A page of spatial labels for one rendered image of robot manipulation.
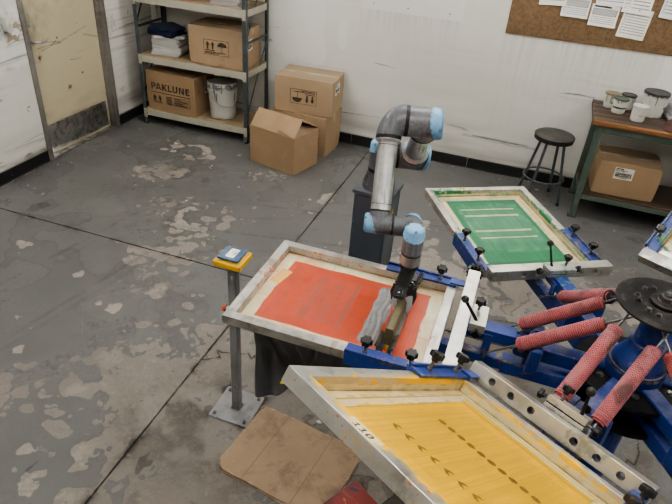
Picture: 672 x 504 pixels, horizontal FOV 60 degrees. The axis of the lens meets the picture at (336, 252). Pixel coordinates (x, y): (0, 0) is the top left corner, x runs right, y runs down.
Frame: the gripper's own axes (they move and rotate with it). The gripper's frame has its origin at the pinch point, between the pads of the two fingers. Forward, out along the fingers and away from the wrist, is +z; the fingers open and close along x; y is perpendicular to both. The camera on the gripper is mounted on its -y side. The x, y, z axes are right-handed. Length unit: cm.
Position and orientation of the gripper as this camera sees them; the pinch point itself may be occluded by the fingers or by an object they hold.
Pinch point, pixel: (400, 309)
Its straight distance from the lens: 226.8
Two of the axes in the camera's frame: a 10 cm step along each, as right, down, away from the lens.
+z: -0.8, 8.4, 5.3
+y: 3.3, -4.8, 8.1
